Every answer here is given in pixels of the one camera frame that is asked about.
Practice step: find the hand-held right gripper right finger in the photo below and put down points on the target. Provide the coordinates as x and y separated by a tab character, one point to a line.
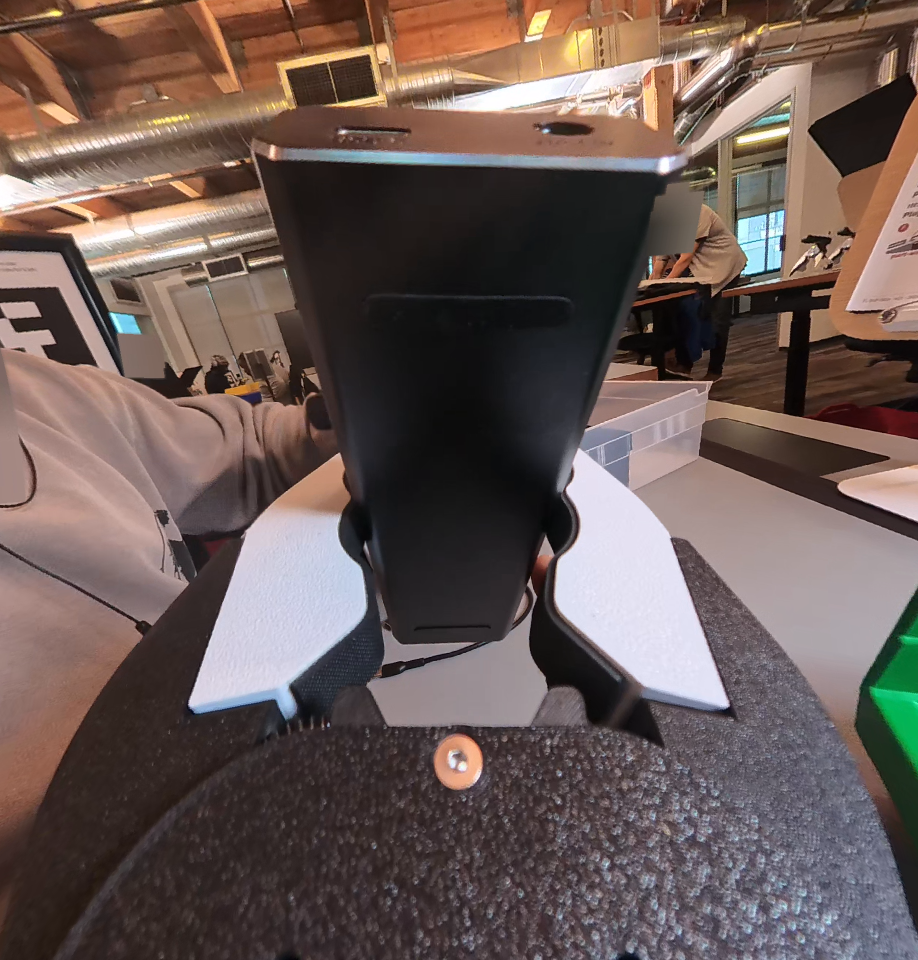
624	600

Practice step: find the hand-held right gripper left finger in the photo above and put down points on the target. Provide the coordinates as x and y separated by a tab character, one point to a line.
286	600

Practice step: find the person's left forearm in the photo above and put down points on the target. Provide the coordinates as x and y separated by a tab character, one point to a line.
204	450

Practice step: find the clear plastic bin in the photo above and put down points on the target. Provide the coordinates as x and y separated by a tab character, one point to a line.
654	427

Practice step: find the green plastic bin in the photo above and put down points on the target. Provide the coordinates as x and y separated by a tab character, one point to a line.
905	697

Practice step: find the white sheet stand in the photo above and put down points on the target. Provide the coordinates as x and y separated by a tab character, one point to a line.
901	491

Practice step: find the red bag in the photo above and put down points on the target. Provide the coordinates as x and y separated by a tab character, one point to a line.
879	424

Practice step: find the wooden office desk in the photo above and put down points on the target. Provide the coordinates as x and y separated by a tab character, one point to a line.
774	289

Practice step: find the black and white marker board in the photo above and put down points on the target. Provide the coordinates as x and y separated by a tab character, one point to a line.
46	315

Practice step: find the white instruction sheet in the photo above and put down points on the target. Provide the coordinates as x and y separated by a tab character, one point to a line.
909	255

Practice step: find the instruction sheet on stand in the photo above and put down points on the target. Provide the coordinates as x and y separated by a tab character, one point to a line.
853	195

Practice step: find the ceiling vent grille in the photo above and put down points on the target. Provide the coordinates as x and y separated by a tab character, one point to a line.
331	79

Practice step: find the silver ventilation duct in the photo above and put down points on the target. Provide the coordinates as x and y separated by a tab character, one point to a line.
166	139

